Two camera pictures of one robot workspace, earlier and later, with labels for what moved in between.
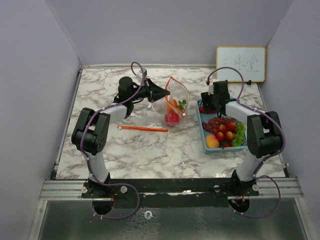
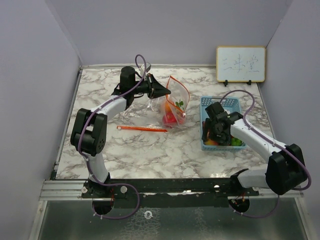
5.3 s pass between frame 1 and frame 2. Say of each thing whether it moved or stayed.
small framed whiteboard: stayed
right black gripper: moved
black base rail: stayed
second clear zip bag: stayed
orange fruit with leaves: moved
